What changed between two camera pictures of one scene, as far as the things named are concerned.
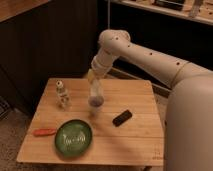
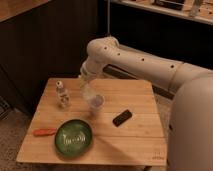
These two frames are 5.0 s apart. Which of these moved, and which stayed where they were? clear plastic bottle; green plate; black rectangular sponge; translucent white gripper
Moved: translucent white gripper
Stayed: black rectangular sponge; green plate; clear plastic bottle
